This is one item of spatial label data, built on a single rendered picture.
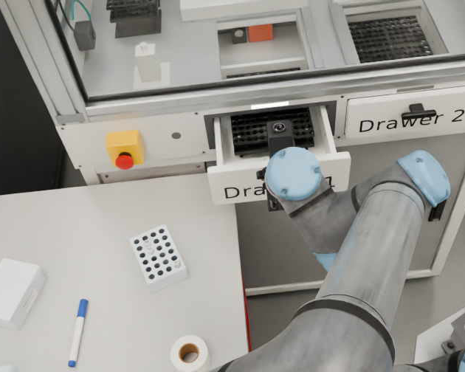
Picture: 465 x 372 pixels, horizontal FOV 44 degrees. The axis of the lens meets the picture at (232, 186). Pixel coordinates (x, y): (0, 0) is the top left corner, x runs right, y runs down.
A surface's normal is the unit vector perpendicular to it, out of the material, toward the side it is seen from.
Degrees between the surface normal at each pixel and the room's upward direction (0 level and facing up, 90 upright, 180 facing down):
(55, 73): 90
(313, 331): 24
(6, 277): 0
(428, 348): 0
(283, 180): 35
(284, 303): 0
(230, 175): 90
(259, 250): 90
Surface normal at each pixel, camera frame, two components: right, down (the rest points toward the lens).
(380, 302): 0.62, -0.53
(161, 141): 0.07, 0.78
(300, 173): -0.04, -0.05
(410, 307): -0.09, -0.62
